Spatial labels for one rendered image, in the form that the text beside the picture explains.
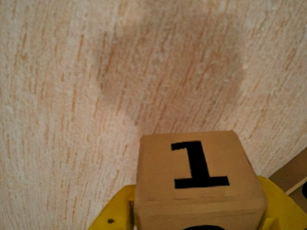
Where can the tan wooden tray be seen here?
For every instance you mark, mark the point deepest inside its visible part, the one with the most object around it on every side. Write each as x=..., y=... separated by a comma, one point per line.
x=292, y=175

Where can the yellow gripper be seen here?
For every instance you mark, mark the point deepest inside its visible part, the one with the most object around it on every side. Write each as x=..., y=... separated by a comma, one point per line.
x=281, y=213

